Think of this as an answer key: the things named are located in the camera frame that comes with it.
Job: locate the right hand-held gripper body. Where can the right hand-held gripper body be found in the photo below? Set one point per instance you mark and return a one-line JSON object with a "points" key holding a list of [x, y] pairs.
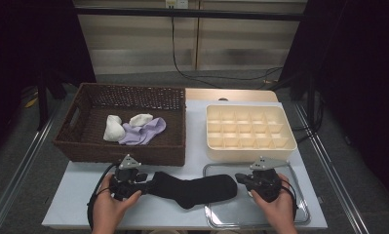
{"points": [[266, 183]]}

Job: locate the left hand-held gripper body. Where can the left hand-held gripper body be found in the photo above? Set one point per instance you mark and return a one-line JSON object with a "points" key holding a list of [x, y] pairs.
{"points": [[125, 185]]}

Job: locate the cream divided organizer box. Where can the cream divided organizer box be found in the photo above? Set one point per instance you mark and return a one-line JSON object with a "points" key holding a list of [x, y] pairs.
{"points": [[214, 152]]}

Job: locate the black sock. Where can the black sock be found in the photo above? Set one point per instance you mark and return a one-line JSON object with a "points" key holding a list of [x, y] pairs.
{"points": [[198, 191]]}

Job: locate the white sock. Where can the white sock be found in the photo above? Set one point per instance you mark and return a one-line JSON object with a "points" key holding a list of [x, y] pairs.
{"points": [[140, 119], [113, 130]]}

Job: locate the brown wicker basket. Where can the brown wicker basket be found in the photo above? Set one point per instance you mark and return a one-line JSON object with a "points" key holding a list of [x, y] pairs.
{"points": [[85, 146]]}

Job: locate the person's right hand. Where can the person's right hand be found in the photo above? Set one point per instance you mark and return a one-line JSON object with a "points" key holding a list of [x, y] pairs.
{"points": [[280, 211]]}

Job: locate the person's left hand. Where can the person's left hand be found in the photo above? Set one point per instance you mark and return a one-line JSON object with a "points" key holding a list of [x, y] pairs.
{"points": [[109, 214]]}

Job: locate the small white round disc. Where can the small white round disc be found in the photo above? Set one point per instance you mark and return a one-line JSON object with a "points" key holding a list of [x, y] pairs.
{"points": [[250, 194]]}

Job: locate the clear plastic lid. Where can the clear plastic lid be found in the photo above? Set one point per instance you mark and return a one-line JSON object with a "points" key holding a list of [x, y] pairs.
{"points": [[231, 214]]}

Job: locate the lilac sock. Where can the lilac sock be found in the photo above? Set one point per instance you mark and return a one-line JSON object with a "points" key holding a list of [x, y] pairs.
{"points": [[143, 133]]}

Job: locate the light wooden board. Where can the light wooden board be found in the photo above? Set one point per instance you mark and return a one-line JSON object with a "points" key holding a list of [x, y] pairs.
{"points": [[247, 94]]}

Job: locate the black metal stand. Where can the black metal stand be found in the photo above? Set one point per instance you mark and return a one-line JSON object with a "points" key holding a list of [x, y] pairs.
{"points": [[42, 104]]}

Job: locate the small yellow object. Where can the small yellow object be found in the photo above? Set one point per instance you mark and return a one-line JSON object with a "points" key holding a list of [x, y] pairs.
{"points": [[30, 103]]}

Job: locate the dark curtain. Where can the dark curtain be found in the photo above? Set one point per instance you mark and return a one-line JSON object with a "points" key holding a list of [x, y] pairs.
{"points": [[361, 81], [26, 48]]}

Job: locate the black horizontal bar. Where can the black horizontal bar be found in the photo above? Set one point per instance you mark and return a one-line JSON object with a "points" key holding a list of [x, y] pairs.
{"points": [[182, 13]]}

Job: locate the metal floor rail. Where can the metal floor rail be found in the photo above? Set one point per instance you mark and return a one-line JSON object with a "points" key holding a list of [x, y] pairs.
{"points": [[331, 182], [16, 178]]}

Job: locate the white wall socket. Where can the white wall socket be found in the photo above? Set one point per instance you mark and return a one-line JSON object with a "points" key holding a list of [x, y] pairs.
{"points": [[177, 3]]}

